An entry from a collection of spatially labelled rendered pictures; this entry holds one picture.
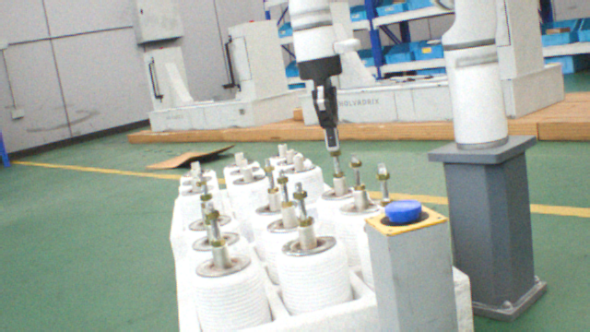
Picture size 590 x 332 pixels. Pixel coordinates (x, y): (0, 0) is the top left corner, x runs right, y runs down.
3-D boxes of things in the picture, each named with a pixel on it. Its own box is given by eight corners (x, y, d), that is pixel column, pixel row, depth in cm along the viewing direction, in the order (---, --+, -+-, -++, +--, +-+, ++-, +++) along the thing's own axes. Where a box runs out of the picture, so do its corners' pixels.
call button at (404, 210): (414, 214, 64) (411, 196, 63) (430, 222, 60) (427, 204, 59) (381, 222, 63) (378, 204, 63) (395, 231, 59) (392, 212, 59)
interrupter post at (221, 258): (215, 273, 74) (209, 250, 74) (215, 267, 77) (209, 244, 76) (233, 269, 75) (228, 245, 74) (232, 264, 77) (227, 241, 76)
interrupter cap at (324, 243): (315, 260, 73) (314, 255, 72) (270, 256, 77) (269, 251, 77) (348, 240, 78) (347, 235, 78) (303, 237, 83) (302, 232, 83)
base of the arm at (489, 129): (473, 138, 106) (461, 47, 102) (516, 138, 99) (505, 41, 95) (445, 149, 100) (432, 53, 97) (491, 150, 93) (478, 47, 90)
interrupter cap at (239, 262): (195, 284, 71) (194, 279, 71) (196, 265, 79) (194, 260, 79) (254, 272, 72) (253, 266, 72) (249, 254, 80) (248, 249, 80)
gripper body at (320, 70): (300, 57, 103) (310, 108, 104) (291, 58, 94) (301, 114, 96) (341, 50, 101) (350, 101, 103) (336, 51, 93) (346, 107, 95)
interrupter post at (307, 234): (311, 252, 76) (307, 228, 75) (297, 251, 78) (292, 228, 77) (322, 245, 78) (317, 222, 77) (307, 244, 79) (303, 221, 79)
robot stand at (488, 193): (483, 278, 115) (468, 135, 109) (548, 289, 104) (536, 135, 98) (442, 307, 106) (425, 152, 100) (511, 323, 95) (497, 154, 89)
